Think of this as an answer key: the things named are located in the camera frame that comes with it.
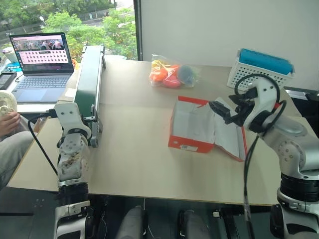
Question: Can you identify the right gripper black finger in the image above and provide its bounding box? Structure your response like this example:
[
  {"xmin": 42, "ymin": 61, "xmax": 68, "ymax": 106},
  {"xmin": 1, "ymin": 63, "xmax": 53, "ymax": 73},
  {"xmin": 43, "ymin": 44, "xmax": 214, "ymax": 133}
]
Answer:
[
  {"xmin": 228, "ymin": 92, "xmax": 248, "ymax": 103},
  {"xmin": 208, "ymin": 100, "xmax": 236, "ymax": 124}
]

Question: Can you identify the white perforated plastic basket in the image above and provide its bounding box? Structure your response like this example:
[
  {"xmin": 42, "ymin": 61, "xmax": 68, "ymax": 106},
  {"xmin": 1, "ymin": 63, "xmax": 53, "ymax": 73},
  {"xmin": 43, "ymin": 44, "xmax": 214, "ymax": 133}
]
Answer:
[{"xmin": 227, "ymin": 48, "xmax": 296, "ymax": 92}]

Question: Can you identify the grey open laptop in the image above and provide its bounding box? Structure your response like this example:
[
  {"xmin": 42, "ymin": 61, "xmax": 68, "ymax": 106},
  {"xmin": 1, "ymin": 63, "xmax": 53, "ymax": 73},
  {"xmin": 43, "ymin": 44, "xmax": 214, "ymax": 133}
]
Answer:
[{"xmin": 9, "ymin": 32, "xmax": 75, "ymax": 104}]

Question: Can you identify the green conveyor belt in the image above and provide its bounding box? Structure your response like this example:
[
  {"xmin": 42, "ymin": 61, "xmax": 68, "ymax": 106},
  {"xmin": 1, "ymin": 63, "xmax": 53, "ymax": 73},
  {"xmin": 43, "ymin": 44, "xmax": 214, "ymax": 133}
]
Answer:
[{"xmin": 74, "ymin": 44, "xmax": 107, "ymax": 148}]

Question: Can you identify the black stand base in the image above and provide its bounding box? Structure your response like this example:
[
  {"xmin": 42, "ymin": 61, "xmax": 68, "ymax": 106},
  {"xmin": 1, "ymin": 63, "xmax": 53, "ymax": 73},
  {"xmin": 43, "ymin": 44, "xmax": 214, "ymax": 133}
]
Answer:
[{"xmin": 283, "ymin": 86, "xmax": 319, "ymax": 139}]

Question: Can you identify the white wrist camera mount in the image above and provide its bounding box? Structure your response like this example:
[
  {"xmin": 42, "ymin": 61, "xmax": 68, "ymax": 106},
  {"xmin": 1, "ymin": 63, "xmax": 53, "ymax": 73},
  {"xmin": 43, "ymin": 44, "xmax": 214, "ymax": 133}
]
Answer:
[
  {"xmin": 54, "ymin": 102, "xmax": 92, "ymax": 136},
  {"xmin": 243, "ymin": 80, "xmax": 281, "ymax": 131}
]

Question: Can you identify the person's bare hand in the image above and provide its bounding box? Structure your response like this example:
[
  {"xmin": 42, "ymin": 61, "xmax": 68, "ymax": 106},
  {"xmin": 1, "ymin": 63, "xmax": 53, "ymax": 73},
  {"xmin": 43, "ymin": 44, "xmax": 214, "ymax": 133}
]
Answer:
[{"xmin": 0, "ymin": 113, "xmax": 21, "ymax": 141}]

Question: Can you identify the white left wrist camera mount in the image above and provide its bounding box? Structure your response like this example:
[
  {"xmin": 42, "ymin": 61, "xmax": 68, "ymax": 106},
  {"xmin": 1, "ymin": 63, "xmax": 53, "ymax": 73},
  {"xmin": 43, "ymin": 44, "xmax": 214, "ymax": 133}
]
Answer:
[{"xmin": 54, "ymin": 102, "xmax": 92, "ymax": 136}]

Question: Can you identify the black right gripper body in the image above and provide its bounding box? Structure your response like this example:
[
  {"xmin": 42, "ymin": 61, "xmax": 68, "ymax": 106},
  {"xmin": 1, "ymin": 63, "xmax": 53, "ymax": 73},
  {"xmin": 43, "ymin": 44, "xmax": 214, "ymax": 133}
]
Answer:
[{"xmin": 231, "ymin": 88, "xmax": 259, "ymax": 126}]

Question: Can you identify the clear plastic bag of toys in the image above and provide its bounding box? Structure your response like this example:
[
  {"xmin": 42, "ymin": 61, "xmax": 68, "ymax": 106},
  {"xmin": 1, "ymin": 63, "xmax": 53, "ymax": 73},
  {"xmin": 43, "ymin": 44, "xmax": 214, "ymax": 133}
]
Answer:
[{"xmin": 149, "ymin": 53, "xmax": 201, "ymax": 89}]

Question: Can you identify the orange toy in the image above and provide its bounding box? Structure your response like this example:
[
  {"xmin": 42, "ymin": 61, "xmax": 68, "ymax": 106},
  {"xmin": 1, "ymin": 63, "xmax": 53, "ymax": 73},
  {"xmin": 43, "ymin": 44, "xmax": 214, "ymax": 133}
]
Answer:
[{"xmin": 150, "ymin": 64, "xmax": 180, "ymax": 82}]

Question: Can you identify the dark window frame post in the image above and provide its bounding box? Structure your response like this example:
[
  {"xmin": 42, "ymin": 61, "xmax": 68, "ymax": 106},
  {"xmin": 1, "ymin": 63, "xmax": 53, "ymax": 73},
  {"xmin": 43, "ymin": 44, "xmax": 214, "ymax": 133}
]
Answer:
[{"xmin": 133, "ymin": 0, "xmax": 143, "ymax": 62}]

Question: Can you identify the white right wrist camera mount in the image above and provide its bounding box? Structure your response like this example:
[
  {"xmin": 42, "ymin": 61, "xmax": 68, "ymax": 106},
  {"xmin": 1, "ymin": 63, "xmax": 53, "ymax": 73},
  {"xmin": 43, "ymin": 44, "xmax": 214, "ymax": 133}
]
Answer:
[{"xmin": 243, "ymin": 80, "xmax": 281, "ymax": 131}]

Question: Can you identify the white cup with lid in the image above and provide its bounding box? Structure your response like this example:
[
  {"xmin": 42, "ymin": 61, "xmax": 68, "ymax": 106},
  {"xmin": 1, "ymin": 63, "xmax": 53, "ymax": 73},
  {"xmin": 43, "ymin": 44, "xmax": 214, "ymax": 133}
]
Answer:
[{"xmin": 2, "ymin": 47, "xmax": 18, "ymax": 63}]

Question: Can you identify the blue foam block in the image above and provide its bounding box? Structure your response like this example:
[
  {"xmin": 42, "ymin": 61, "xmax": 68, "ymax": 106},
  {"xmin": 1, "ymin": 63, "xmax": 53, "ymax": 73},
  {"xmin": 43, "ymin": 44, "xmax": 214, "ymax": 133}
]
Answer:
[{"xmin": 239, "ymin": 48, "xmax": 294, "ymax": 76}]

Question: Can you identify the black handheld device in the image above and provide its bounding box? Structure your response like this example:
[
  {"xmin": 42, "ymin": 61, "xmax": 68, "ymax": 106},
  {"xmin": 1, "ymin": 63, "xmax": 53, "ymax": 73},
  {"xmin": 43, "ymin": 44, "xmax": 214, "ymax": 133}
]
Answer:
[{"xmin": 0, "ymin": 71, "xmax": 17, "ymax": 91}]

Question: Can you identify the pink toy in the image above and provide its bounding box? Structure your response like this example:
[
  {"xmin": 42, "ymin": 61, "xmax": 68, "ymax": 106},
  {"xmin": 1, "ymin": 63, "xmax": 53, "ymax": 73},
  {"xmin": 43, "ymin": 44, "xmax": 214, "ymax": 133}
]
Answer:
[{"xmin": 162, "ymin": 75, "xmax": 182, "ymax": 89}]

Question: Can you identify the dark blue round toy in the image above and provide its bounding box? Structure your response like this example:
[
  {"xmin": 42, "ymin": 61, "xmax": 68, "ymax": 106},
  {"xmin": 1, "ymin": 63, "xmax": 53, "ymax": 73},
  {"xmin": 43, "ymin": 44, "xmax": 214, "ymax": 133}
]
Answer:
[{"xmin": 177, "ymin": 65, "xmax": 194, "ymax": 83}]

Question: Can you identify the orange cardboard box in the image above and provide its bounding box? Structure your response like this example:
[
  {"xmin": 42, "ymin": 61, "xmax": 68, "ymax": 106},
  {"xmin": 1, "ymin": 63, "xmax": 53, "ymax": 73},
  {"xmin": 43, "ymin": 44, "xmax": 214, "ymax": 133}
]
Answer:
[{"xmin": 167, "ymin": 96, "xmax": 248, "ymax": 163}]

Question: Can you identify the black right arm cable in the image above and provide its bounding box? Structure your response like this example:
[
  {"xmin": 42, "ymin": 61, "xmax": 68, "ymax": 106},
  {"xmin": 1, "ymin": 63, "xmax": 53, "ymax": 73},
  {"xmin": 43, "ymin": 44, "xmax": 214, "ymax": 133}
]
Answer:
[{"xmin": 234, "ymin": 73, "xmax": 288, "ymax": 223}]

